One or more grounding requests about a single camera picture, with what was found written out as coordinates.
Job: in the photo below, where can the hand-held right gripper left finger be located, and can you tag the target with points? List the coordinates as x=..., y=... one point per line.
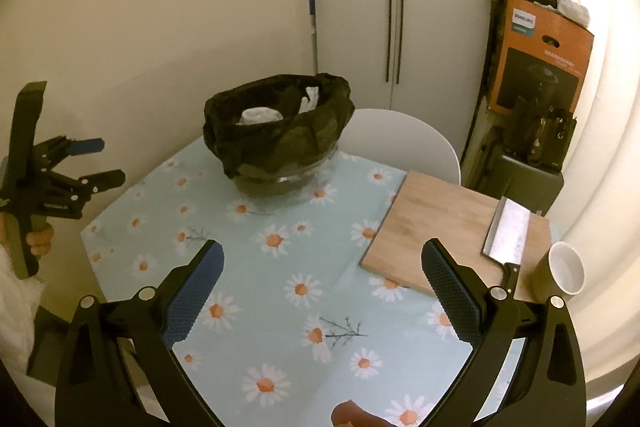
x=195, y=292

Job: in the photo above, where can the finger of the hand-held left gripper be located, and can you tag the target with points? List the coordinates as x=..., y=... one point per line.
x=87, y=146
x=102, y=181

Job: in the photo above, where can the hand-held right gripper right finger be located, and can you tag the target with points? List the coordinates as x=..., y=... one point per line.
x=450, y=292

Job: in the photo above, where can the clear glass bowl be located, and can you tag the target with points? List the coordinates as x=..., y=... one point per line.
x=285, y=189

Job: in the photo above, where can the white tissue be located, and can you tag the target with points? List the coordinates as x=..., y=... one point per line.
x=310, y=98
x=257, y=114

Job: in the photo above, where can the black trash bag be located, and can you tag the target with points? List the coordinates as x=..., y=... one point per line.
x=280, y=142

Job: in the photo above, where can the person's left hand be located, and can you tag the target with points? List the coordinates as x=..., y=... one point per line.
x=41, y=241

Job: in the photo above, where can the person's right hand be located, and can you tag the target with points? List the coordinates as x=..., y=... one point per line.
x=357, y=416

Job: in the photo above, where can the wooden cutting board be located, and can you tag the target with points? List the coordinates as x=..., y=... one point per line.
x=430, y=227

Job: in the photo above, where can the daisy print tablecloth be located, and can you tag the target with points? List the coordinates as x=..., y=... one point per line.
x=280, y=297

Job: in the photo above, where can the olive cup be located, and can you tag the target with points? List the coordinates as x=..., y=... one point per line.
x=542, y=282

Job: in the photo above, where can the white chair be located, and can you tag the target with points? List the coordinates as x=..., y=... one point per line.
x=400, y=142

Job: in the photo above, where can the black pouches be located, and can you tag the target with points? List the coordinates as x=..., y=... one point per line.
x=545, y=137

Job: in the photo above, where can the white curtain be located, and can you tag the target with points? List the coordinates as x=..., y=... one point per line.
x=610, y=107

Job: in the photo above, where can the orange cardboard box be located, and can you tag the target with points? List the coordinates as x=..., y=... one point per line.
x=562, y=42

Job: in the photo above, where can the white wardrobe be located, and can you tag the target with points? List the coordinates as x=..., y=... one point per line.
x=440, y=7

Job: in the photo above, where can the white plastic bag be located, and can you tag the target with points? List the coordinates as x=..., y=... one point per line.
x=575, y=9

